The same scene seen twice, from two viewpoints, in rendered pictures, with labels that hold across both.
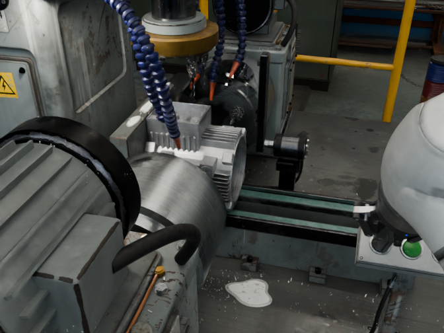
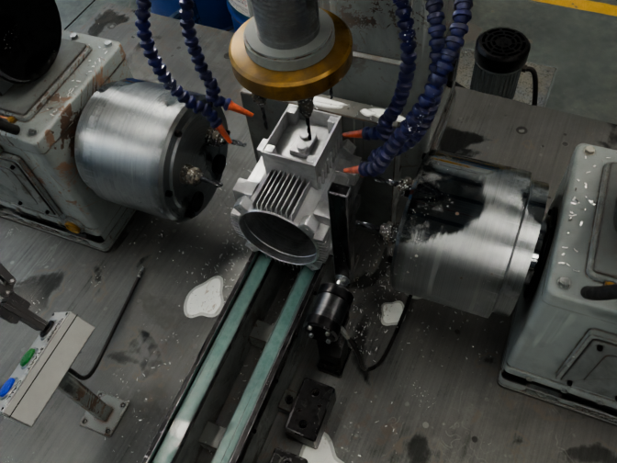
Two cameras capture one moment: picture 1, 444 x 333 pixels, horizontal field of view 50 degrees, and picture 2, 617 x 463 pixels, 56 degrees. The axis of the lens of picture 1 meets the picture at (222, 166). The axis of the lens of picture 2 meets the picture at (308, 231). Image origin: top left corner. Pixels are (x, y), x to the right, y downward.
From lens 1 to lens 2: 1.31 m
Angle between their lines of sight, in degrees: 72
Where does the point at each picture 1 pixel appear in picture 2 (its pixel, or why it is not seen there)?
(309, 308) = (169, 352)
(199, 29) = (256, 62)
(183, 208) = (104, 141)
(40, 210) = not seen: outside the picture
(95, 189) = not seen: outside the picture
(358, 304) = (159, 407)
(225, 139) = (262, 193)
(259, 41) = (597, 246)
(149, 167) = (151, 106)
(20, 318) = not seen: outside the picture
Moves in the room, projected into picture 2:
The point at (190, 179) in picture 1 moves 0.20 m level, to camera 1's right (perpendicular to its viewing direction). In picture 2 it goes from (140, 143) to (103, 240)
